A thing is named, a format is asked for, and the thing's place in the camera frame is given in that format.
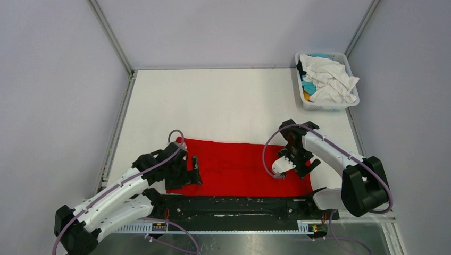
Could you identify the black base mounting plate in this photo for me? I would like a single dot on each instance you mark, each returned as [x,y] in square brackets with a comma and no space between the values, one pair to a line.
[202,210]

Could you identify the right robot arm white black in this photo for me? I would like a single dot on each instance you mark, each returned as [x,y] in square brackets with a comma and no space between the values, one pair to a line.
[364,187]

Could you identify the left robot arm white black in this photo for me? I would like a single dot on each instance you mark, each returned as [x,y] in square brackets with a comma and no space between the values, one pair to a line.
[81,228]

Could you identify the red t shirt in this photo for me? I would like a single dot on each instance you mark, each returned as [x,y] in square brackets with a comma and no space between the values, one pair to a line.
[237,169]

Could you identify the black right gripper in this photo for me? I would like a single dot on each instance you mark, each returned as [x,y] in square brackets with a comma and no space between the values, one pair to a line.
[301,168]

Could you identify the white plastic laundry basket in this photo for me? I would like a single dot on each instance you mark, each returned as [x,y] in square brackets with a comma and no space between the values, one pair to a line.
[308,105]

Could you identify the teal garment in basket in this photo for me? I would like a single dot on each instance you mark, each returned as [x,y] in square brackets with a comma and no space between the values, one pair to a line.
[308,86]

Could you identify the black garment in basket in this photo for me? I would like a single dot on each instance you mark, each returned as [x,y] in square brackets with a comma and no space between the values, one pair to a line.
[300,69]

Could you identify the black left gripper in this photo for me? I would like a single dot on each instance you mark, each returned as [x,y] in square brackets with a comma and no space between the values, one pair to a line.
[173,184]

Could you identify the white t shirt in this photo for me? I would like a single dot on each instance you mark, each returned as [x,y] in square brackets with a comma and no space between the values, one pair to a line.
[333,83]

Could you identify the white slotted cable duct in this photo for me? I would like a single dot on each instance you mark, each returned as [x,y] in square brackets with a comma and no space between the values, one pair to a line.
[279,228]

